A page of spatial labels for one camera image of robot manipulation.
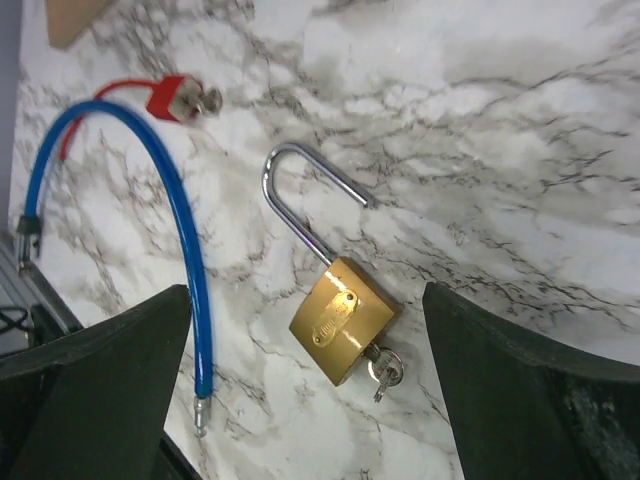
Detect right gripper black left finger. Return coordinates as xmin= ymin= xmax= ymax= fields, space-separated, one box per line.
xmin=0 ymin=283 xmax=194 ymax=480

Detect wooden board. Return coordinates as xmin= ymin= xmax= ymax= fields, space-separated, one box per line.
xmin=45 ymin=0 xmax=113 ymax=50

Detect blue cable lock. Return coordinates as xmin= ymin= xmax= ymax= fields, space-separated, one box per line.
xmin=15 ymin=100 xmax=214 ymax=438

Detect aluminium extrusion rail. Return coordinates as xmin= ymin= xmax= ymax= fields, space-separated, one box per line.
xmin=1 ymin=235 xmax=83 ymax=352

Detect silver keys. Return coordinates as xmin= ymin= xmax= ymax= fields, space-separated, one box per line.
xmin=364 ymin=344 xmax=404 ymax=403

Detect brass padlock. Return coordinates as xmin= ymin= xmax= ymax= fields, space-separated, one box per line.
xmin=261 ymin=141 xmax=401 ymax=386

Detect red cable seal lock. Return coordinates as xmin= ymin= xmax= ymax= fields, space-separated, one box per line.
xmin=58 ymin=73 xmax=204 ymax=161

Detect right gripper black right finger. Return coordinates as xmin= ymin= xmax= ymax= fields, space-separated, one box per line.
xmin=422 ymin=282 xmax=639 ymax=479

